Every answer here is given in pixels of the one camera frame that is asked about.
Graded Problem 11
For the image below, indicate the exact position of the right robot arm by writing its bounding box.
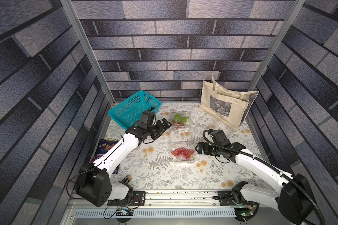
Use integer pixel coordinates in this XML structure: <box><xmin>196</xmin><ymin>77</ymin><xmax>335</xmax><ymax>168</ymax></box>
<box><xmin>195</xmin><ymin>129</ymin><xmax>325</xmax><ymax>225</ymax></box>

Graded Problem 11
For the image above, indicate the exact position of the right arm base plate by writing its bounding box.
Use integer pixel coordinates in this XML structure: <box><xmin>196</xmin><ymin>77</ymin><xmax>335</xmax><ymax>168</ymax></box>
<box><xmin>217</xmin><ymin>190</ymin><xmax>256</xmax><ymax>206</ymax></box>

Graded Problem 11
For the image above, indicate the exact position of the beige canvas tote bag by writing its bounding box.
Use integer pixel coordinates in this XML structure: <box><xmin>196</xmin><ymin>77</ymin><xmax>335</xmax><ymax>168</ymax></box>
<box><xmin>200</xmin><ymin>78</ymin><xmax>259</xmax><ymax>131</ymax></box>

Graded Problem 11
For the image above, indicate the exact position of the clear clamshell container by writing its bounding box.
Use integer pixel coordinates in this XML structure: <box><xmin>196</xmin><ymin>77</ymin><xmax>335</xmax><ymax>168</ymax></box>
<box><xmin>170</xmin><ymin>111</ymin><xmax>192</xmax><ymax>130</ymax></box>
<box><xmin>169</xmin><ymin>129</ymin><xmax>198</xmax><ymax>163</ymax></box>

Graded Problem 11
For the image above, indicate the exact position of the purple snack bag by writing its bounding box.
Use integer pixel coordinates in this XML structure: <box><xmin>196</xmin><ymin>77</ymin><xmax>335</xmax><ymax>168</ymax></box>
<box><xmin>91</xmin><ymin>139</ymin><xmax>118</xmax><ymax>163</ymax></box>

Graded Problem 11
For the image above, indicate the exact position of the floral tablecloth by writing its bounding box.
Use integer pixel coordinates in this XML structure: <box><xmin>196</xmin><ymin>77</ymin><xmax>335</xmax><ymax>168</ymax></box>
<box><xmin>110</xmin><ymin>102</ymin><xmax>268</xmax><ymax>190</ymax></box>

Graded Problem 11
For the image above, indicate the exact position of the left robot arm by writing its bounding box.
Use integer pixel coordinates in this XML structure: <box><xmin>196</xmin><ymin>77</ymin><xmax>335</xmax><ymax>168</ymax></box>
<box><xmin>75</xmin><ymin>111</ymin><xmax>172</xmax><ymax>207</ymax></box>

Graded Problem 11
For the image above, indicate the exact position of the green grape bunch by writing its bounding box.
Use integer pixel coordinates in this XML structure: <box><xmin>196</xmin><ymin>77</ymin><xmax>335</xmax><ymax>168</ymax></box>
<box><xmin>173</xmin><ymin>113</ymin><xmax>189</xmax><ymax>123</ymax></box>

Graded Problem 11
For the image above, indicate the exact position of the teal plastic basket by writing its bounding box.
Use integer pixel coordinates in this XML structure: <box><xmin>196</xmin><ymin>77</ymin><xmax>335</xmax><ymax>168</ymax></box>
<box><xmin>108</xmin><ymin>91</ymin><xmax>162</xmax><ymax>129</ymax></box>

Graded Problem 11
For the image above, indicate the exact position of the red grape bunch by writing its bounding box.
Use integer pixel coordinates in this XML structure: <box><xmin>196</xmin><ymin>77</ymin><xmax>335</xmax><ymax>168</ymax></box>
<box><xmin>171</xmin><ymin>148</ymin><xmax>195</xmax><ymax>161</ymax></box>
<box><xmin>172</xmin><ymin>121</ymin><xmax>186</xmax><ymax>128</ymax></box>

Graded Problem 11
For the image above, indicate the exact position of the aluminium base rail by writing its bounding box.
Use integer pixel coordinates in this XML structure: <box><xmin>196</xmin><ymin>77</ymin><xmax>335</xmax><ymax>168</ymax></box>
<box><xmin>61</xmin><ymin>190</ymin><xmax>290</xmax><ymax>225</ymax></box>

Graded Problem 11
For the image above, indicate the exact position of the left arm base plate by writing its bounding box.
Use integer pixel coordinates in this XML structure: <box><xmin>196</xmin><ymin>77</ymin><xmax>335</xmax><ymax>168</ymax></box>
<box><xmin>107</xmin><ymin>191</ymin><xmax>146</xmax><ymax>207</ymax></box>

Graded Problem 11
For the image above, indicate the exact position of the clear clamshell container front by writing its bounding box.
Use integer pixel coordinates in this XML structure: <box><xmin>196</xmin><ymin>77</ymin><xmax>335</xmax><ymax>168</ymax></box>
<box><xmin>170</xmin><ymin>111</ymin><xmax>192</xmax><ymax>130</ymax></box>

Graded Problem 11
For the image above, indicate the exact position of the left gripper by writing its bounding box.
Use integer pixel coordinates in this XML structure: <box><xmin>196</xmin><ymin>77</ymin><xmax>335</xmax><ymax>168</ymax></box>
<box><xmin>147</xmin><ymin>118</ymin><xmax>173</xmax><ymax>140</ymax></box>

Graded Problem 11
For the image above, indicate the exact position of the black corrugated cable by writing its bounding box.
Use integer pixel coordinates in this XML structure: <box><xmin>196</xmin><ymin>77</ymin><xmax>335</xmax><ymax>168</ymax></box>
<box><xmin>202</xmin><ymin>129</ymin><xmax>326</xmax><ymax>225</ymax></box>

